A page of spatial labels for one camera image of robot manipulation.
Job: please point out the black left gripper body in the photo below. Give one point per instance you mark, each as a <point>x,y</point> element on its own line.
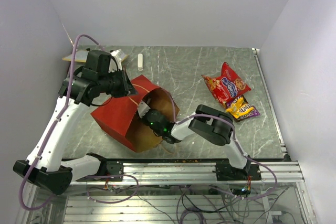
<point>117,83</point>

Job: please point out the red brown paper bag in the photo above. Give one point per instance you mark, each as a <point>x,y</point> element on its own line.
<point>120,120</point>

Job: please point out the purple snack packet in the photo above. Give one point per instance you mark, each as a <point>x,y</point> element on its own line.
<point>229,104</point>

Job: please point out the red snack packet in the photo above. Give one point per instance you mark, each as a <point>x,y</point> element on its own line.
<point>232,82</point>

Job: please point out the orange red chips packet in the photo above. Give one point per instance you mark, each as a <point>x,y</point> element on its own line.
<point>221,92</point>

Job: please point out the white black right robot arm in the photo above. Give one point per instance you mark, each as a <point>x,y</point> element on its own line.
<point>212,125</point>

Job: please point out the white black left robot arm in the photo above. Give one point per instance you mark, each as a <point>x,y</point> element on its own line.
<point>43,167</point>

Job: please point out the white marker pen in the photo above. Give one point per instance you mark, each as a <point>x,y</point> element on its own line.
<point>140,62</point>

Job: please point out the white board yellow edge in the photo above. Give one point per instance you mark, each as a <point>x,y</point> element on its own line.
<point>80,56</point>

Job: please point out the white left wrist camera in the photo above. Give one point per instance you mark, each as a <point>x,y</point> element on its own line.
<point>119,56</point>

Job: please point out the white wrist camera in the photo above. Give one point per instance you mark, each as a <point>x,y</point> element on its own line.
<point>142,109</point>
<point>119,56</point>

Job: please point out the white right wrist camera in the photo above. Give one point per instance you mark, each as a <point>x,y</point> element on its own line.
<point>142,109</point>

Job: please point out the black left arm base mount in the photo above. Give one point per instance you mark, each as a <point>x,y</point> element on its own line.
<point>110,170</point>

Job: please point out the aluminium frame rail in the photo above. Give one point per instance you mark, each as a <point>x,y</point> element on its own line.
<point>193,171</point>

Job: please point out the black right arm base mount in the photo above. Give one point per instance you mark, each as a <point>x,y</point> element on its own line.
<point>225,172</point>

